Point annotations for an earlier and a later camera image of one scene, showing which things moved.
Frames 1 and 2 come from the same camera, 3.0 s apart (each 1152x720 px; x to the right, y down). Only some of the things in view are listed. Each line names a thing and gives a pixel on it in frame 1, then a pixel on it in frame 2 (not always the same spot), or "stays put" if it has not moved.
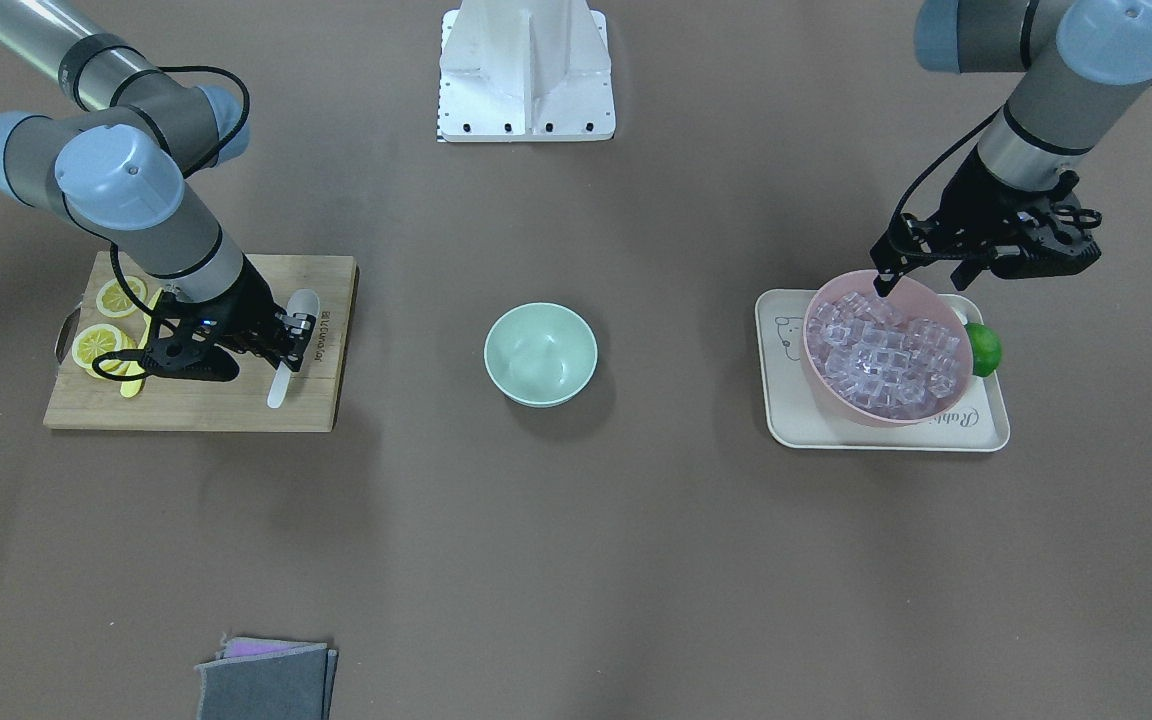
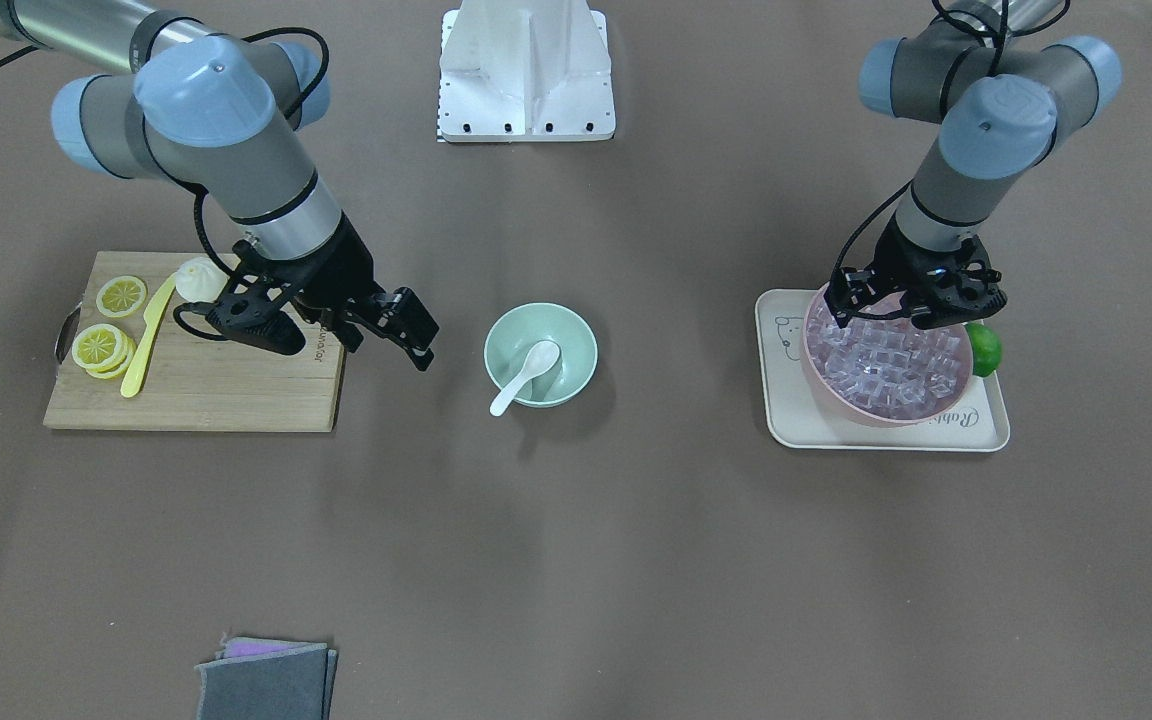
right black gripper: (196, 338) → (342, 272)
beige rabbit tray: (978, 421) stays put
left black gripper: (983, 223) → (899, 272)
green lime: (986, 348) stays put
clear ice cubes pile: (888, 365) stays put
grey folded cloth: (290, 684) stays put
